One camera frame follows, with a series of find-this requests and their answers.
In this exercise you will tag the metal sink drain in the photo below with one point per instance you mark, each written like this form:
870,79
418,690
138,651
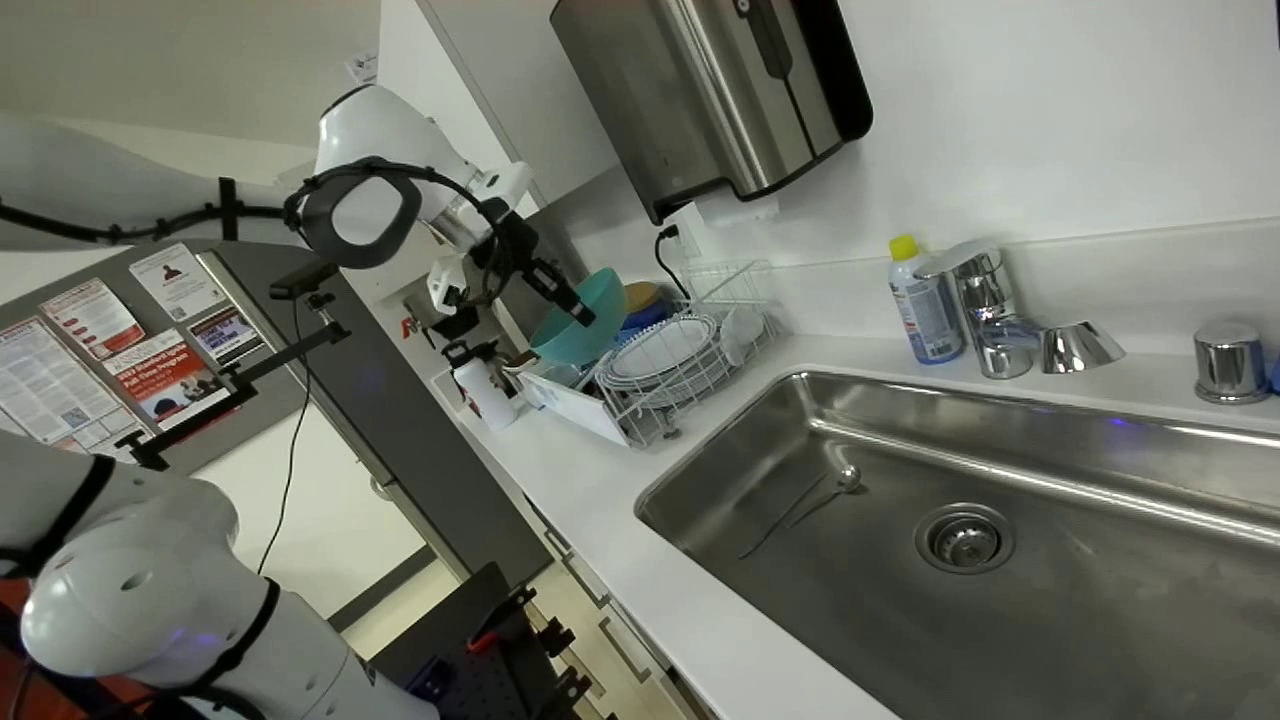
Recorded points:
967,536

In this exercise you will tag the black pegboard clamp rack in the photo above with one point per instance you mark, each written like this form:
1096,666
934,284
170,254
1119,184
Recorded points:
440,653

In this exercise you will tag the dish soap bottle yellow cap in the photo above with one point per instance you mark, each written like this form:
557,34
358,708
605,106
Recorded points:
925,313

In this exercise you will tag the dark grey cabinet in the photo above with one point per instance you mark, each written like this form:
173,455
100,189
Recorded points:
401,440

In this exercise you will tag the white poster black logo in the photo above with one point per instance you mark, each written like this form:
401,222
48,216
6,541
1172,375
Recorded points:
173,281

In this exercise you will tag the white wall outlet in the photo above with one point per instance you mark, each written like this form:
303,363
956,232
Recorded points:
682,242

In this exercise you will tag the white wall cabinet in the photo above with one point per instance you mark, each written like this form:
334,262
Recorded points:
493,66

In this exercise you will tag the white poster red header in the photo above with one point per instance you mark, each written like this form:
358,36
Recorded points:
85,322

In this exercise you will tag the clear plastic container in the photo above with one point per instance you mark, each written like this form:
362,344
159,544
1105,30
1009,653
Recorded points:
487,394

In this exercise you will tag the black countertop appliance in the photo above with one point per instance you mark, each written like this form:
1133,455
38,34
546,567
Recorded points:
456,322

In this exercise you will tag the chrome round knob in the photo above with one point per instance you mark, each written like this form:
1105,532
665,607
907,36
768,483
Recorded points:
1226,366

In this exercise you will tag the stainless paper towel dispenser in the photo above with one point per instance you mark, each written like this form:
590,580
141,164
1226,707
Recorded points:
705,94

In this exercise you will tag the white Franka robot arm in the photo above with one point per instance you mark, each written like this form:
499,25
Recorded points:
374,135

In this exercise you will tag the stainless steel sink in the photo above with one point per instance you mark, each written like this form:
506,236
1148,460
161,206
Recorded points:
1064,624

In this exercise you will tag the small white picture poster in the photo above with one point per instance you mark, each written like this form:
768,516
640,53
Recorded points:
225,332

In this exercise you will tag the teal bowl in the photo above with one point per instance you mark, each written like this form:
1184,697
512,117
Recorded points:
592,332

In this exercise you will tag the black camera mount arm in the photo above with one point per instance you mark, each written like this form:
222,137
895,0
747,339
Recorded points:
242,382

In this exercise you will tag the chrome faucet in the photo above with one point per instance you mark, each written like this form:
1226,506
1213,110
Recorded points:
992,322

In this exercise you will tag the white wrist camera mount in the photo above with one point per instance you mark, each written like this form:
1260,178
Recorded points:
445,284

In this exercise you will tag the white drain tray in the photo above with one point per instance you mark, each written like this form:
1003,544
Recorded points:
572,404

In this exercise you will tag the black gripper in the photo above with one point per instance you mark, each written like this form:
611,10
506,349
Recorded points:
506,247

